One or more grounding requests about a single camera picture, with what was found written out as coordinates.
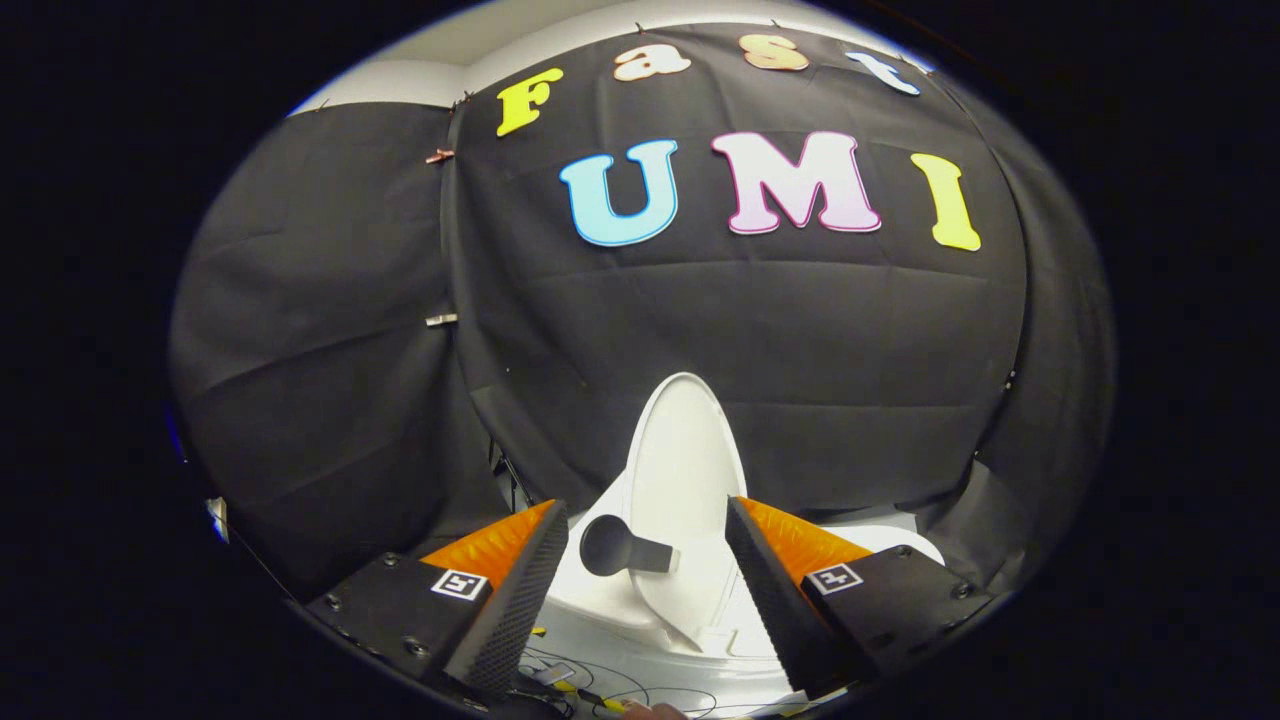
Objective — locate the silver clip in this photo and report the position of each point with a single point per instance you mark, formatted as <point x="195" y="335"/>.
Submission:
<point x="441" y="320"/>

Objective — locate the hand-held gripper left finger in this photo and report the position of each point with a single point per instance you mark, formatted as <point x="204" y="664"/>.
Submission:
<point x="515" y="620"/>

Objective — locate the copper clip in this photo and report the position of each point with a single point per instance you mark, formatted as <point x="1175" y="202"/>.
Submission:
<point x="438" y="155"/>

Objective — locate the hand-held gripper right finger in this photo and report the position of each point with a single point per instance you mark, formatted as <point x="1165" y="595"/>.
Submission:
<point x="775" y="610"/>

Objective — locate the black backdrop cloth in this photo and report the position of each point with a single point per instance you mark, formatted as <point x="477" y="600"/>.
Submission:
<point x="750" y="320"/>

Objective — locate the black lid pull tab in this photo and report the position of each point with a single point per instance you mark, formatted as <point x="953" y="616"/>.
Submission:
<point x="610" y="545"/>

